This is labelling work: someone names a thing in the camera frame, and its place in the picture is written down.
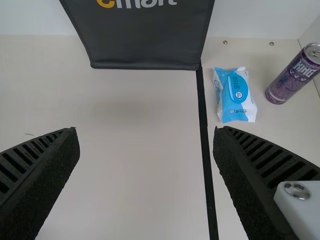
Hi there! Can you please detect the black strip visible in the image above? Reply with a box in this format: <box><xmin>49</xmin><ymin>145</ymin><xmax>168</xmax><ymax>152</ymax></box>
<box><xmin>195</xmin><ymin>65</ymin><xmax>220</xmax><ymax>240</ymax></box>

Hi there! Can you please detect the blue white wipes pack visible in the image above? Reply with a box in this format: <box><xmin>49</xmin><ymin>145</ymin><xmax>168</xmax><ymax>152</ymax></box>
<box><xmin>211</xmin><ymin>66</ymin><xmax>258</xmax><ymax>125</ymax></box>

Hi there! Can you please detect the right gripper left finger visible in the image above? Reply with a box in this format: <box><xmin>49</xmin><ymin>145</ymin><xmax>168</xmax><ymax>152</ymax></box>
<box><xmin>0</xmin><ymin>126</ymin><xmax>81</xmax><ymax>240</ymax></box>

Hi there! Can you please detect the dark grey bag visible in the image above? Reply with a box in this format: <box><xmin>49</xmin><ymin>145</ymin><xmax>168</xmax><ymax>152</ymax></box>
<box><xmin>59</xmin><ymin>0</ymin><xmax>216</xmax><ymax>71</ymax></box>

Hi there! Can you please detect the purple can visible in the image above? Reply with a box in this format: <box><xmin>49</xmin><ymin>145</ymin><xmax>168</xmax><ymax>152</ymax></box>
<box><xmin>264</xmin><ymin>42</ymin><xmax>320</xmax><ymax>105</ymax></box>

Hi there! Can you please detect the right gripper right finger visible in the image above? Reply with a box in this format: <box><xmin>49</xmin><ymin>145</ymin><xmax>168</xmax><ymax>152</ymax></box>
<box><xmin>212</xmin><ymin>125</ymin><xmax>320</xmax><ymax>240</ymax></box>

